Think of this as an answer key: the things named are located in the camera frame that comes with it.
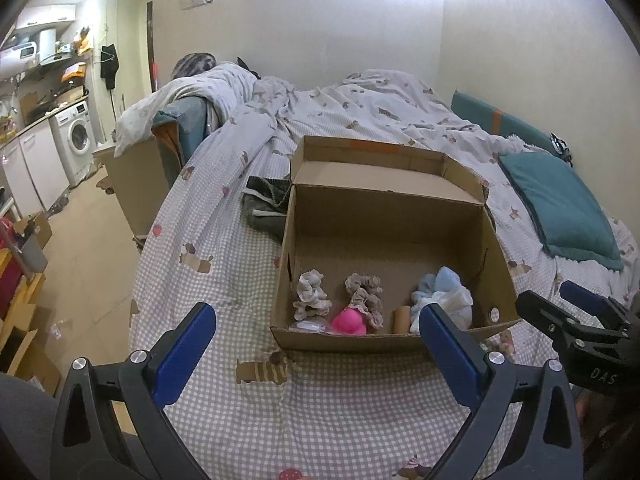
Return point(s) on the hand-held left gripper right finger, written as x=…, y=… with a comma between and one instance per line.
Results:
x=450, y=355

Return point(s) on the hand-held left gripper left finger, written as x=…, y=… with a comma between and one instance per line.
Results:
x=182, y=355

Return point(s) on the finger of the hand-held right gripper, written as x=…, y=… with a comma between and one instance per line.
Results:
x=586, y=297
x=542, y=311

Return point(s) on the cardboard tube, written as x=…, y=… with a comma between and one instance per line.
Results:
x=401, y=321

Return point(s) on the beige scrunchie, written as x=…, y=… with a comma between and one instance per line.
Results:
x=365, y=299

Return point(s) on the thin white sock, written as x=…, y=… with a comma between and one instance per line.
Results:
x=307, y=327

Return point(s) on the light beige lace sock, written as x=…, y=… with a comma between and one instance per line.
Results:
x=311, y=296

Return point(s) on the person's right hand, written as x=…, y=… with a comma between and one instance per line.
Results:
x=584, y=407

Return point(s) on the white fluffy sock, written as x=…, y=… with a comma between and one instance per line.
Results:
x=460, y=306

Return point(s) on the light blue fluffy sock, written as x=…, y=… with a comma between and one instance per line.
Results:
x=435, y=287

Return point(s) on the teal pillow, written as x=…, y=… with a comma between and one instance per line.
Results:
x=560, y=205

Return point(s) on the pink rubber duck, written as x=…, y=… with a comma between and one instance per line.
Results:
x=350, y=322

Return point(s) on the checked dog-print bedsheet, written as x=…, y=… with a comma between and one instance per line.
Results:
x=225, y=240

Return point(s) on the flat cardboard sheet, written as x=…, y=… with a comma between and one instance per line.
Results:
x=30, y=360

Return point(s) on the black white striped object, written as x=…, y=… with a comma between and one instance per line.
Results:
x=561, y=146

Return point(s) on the yellow wooden rack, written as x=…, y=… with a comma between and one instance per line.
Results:
x=25, y=305

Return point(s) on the person's grey pants leg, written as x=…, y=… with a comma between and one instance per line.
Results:
x=25, y=410

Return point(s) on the dark grey-green cloth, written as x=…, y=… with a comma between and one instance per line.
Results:
x=265, y=200

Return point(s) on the grey bin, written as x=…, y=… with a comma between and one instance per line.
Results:
x=32, y=255

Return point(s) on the small cardboard box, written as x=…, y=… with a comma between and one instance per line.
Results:
x=37, y=227

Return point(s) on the red cloth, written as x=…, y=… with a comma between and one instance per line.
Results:
x=7, y=270

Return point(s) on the teal headboard cushion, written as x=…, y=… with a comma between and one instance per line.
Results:
x=500, y=121

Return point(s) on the white kitchen cabinets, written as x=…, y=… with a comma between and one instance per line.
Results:
x=30, y=167

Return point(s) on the white washing machine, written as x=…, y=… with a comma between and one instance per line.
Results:
x=75, y=134

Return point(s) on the white printed duvet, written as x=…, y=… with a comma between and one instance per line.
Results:
x=325, y=105

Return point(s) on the grey striped pillow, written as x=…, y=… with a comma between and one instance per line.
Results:
x=195, y=62

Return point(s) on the black hanging garment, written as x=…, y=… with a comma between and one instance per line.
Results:
x=109, y=60

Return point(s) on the white water heater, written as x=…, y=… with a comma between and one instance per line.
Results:
x=47, y=46

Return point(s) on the white microwave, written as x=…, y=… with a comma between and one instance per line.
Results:
x=20, y=54

